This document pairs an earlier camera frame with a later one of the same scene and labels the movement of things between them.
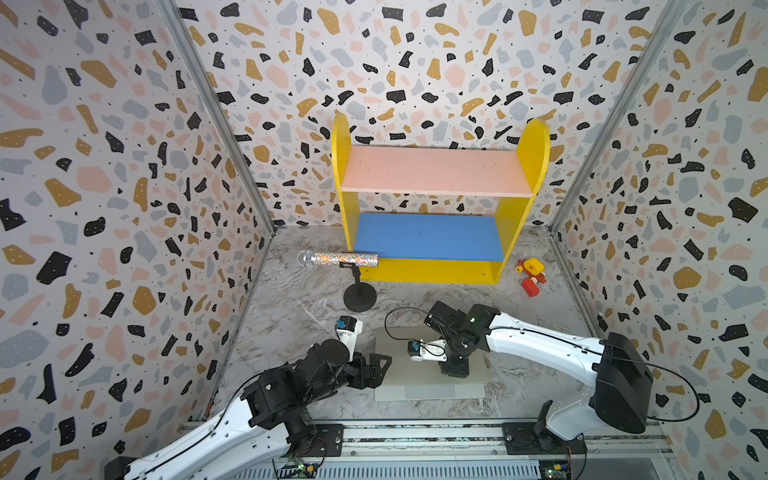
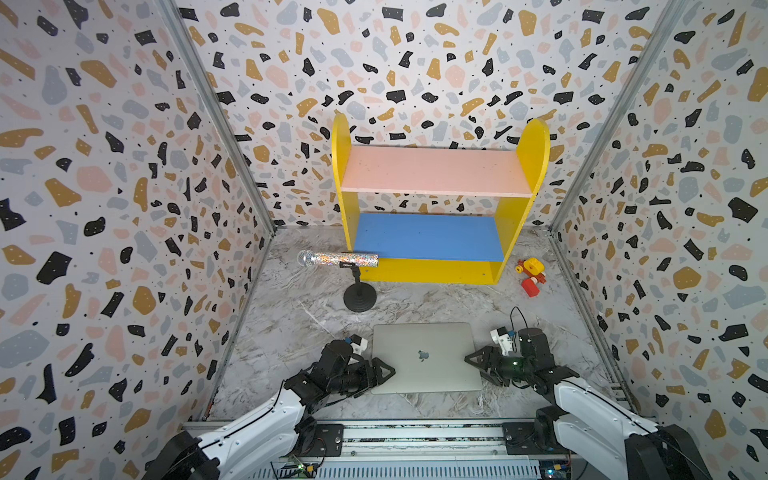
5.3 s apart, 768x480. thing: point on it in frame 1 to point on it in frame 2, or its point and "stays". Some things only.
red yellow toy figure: x=535 y=269 stays
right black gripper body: x=453 y=365 to x=512 y=368
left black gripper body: x=351 y=372 stays
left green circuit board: x=298 y=471 stays
